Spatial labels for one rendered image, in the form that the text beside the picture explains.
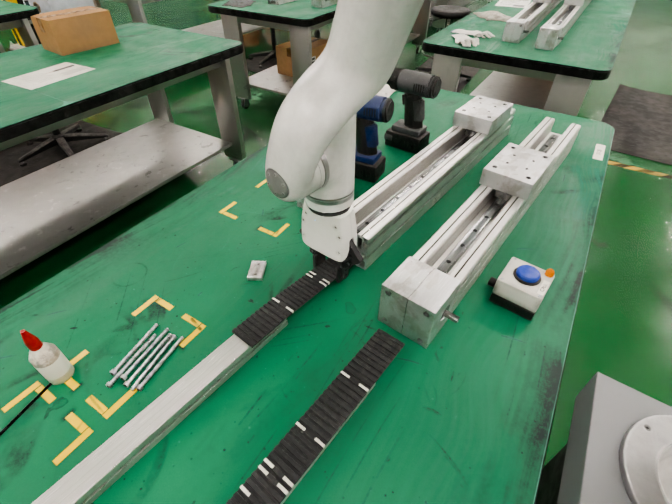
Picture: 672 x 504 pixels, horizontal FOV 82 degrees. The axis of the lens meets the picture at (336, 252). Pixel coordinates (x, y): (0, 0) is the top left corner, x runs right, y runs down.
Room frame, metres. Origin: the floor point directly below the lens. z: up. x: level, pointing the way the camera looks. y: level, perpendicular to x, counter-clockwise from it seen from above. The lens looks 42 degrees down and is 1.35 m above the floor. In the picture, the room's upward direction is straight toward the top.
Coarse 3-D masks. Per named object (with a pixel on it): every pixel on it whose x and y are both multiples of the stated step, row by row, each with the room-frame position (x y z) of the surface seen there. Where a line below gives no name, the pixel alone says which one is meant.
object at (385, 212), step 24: (432, 144) 0.95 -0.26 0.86; (456, 144) 1.03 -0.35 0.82; (480, 144) 1.01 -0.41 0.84; (408, 168) 0.83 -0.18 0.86; (432, 168) 0.88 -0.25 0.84; (456, 168) 0.87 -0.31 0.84; (384, 192) 0.74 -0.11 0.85; (408, 192) 0.72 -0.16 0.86; (432, 192) 0.77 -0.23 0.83; (360, 216) 0.67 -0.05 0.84; (384, 216) 0.64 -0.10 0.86; (408, 216) 0.69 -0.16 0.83; (360, 240) 0.59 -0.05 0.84; (384, 240) 0.63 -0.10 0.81; (360, 264) 0.58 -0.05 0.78
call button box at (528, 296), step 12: (516, 264) 0.52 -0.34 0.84; (528, 264) 0.52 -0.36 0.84; (504, 276) 0.49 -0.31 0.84; (516, 276) 0.49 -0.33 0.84; (504, 288) 0.47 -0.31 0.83; (516, 288) 0.46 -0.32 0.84; (528, 288) 0.46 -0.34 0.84; (540, 288) 0.46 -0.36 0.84; (492, 300) 0.48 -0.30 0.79; (504, 300) 0.47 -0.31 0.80; (516, 300) 0.46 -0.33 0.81; (528, 300) 0.44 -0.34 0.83; (540, 300) 0.44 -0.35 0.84; (516, 312) 0.45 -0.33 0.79; (528, 312) 0.44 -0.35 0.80
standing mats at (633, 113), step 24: (624, 96) 3.57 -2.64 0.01; (648, 96) 3.57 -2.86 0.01; (624, 120) 3.05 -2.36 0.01; (648, 120) 3.05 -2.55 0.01; (24, 144) 2.63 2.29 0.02; (72, 144) 2.63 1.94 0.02; (96, 144) 2.62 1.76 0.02; (624, 144) 2.63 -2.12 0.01; (648, 144) 2.63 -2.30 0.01; (0, 168) 2.29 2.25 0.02; (24, 168) 2.29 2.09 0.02
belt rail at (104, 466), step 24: (216, 360) 0.33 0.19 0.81; (240, 360) 0.35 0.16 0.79; (192, 384) 0.29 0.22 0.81; (216, 384) 0.30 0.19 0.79; (168, 408) 0.26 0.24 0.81; (192, 408) 0.27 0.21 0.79; (120, 432) 0.22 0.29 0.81; (144, 432) 0.22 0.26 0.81; (168, 432) 0.23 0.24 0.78; (96, 456) 0.19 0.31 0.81; (120, 456) 0.19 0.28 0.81; (72, 480) 0.16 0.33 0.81; (96, 480) 0.16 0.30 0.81
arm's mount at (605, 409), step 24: (600, 384) 0.27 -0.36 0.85; (576, 408) 0.26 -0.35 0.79; (600, 408) 0.24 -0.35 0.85; (624, 408) 0.24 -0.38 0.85; (648, 408) 0.24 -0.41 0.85; (576, 432) 0.22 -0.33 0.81; (600, 432) 0.20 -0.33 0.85; (624, 432) 0.21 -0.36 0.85; (576, 456) 0.19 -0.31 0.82; (600, 456) 0.18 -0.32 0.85; (576, 480) 0.16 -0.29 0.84; (600, 480) 0.15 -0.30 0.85
